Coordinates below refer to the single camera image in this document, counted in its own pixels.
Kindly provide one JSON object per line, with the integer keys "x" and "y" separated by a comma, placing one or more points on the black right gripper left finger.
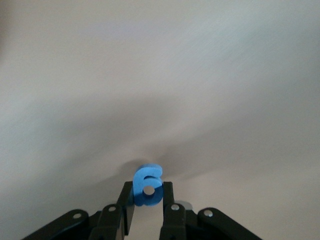
{"x": 112, "y": 225}

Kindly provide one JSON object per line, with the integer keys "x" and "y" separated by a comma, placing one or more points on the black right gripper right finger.
{"x": 175, "y": 225}

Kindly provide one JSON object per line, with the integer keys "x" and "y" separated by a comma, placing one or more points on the blue lowercase letter g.
{"x": 138, "y": 185}

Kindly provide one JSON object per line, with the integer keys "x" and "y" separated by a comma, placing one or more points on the brown table cover mat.
{"x": 150, "y": 75}

